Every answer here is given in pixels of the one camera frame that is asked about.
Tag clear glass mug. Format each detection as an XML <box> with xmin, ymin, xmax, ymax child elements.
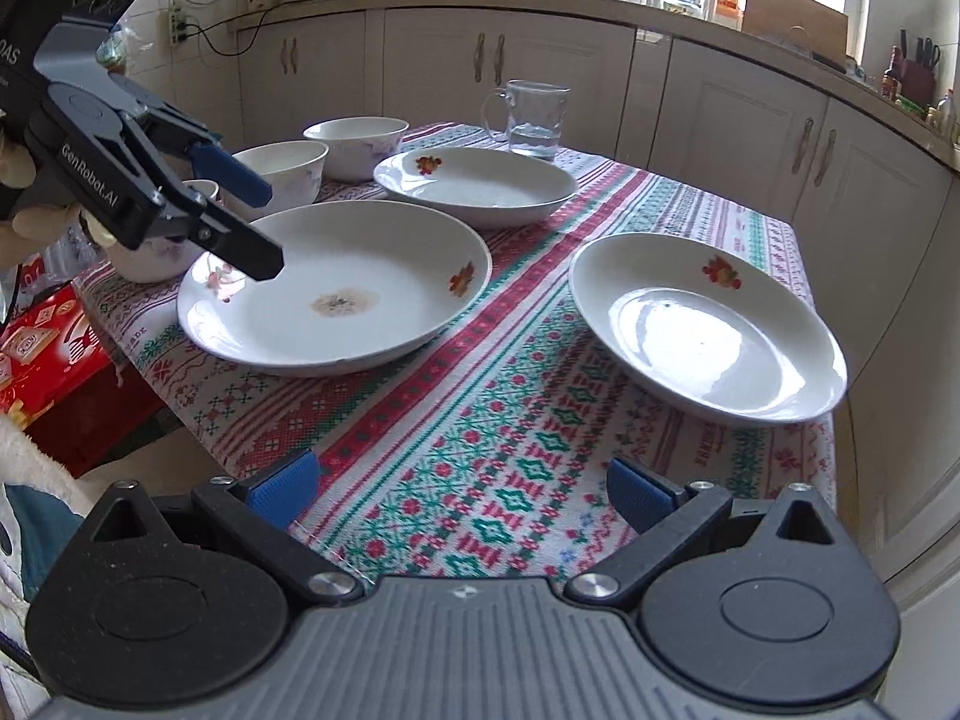
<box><xmin>480</xmin><ymin>80</ymin><xmax>569</xmax><ymax>161</ymax></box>

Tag knife block with knives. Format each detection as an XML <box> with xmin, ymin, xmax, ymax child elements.
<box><xmin>900</xmin><ymin>29</ymin><xmax>940</xmax><ymax>107</ymax></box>

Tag left gloved hand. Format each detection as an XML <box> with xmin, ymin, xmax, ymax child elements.
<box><xmin>2</xmin><ymin>135</ymin><xmax>117</xmax><ymax>270</ymax></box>

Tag white bowl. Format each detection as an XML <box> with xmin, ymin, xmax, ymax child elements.
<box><xmin>302</xmin><ymin>117</ymin><xmax>409</xmax><ymax>184</ymax></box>
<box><xmin>221</xmin><ymin>140</ymin><xmax>329</xmax><ymax>221</ymax></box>
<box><xmin>104</xmin><ymin>177</ymin><xmax>221</xmax><ymax>285</ymax></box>

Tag wooden cutting board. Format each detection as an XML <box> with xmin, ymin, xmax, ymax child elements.
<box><xmin>740</xmin><ymin>0</ymin><xmax>848</xmax><ymax>65</ymax></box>

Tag white fruit plate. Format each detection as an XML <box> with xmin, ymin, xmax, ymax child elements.
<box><xmin>568</xmin><ymin>232</ymin><xmax>848</xmax><ymax>426</ymax></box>
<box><xmin>373</xmin><ymin>146</ymin><xmax>578</xmax><ymax>229</ymax></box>

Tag red cardboard box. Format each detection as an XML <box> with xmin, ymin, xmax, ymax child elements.
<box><xmin>2</xmin><ymin>284</ymin><xmax>161</xmax><ymax>476</ymax></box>

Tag stained white plate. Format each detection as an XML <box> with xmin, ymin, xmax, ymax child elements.
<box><xmin>176</xmin><ymin>200</ymin><xmax>493</xmax><ymax>377</ymax></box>

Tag white kitchen cabinets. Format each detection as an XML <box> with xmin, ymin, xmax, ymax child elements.
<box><xmin>234</xmin><ymin>1</ymin><xmax>960</xmax><ymax>691</ymax></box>

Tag patterned tablecloth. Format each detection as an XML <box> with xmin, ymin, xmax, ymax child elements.
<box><xmin>76</xmin><ymin>149</ymin><xmax>836</xmax><ymax>578</ymax></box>

